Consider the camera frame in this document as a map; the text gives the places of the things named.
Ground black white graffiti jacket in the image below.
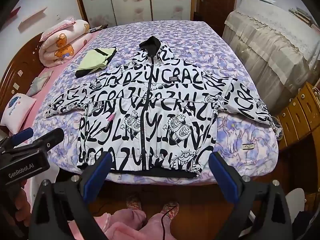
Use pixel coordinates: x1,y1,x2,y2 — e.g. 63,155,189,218
46,37,281,178

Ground person's left hand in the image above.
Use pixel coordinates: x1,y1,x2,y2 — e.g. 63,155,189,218
6,180,31,227

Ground small pink white pillow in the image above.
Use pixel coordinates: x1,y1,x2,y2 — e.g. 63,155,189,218
1,93,36,134

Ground purple floral fleece blanket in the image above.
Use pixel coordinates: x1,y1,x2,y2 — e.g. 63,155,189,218
33,21,278,177

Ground grey folded cloth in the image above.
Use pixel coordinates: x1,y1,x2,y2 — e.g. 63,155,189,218
26,70,53,97

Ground brown wooden headboard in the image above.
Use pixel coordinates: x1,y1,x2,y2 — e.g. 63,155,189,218
1,34,44,135

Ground person's pink fuzzy trousers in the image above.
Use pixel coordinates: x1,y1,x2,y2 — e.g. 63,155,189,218
67,208,177,240

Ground wooden drawer cabinet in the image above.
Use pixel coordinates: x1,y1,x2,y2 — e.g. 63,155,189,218
276,82,319,151

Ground rolled pink bear quilt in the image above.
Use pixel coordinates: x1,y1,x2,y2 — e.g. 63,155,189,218
39,17,92,68

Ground folded green black garment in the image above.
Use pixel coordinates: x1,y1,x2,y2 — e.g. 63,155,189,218
75,47,117,78

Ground floral wardrobe doors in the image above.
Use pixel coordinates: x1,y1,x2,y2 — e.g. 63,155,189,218
77,0,196,27

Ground beige lace covered furniture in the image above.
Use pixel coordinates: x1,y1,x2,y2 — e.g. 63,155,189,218
222,0,319,113

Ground dark wooden door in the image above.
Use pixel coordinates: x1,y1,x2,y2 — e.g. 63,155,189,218
194,0,236,36

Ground black cable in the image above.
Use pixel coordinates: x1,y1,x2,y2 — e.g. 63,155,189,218
159,205,177,240

